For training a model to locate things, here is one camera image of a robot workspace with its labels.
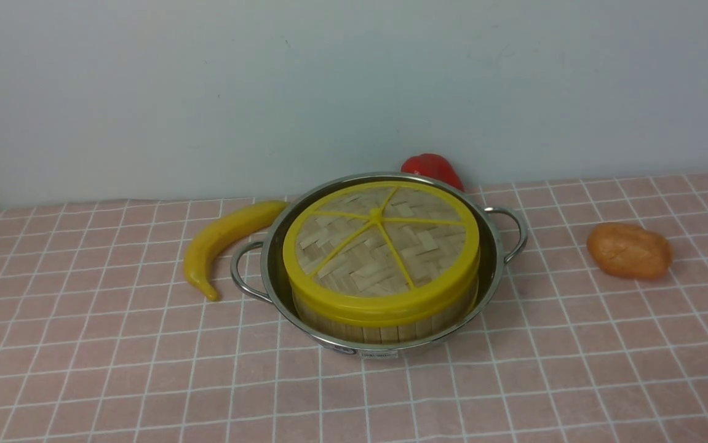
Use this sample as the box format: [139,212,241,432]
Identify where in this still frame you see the orange brown potato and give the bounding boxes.
[586,222,674,281]

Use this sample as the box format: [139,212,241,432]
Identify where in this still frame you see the yellow plastic banana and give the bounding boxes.
[183,200,288,302]

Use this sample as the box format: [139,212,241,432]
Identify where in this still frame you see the pink checkered tablecloth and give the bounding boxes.
[0,174,708,442]

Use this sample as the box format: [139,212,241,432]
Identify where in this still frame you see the red bell pepper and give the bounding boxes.
[400,153,464,192]

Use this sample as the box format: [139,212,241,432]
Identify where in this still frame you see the stainless steel pot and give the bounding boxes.
[231,173,529,359]

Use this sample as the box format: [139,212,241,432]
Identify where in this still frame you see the yellow bamboo steamer basket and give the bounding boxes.
[293,277,479,345]

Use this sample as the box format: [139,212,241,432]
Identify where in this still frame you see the yellow bamboo steamer lid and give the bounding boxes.
[282,180,480,328]

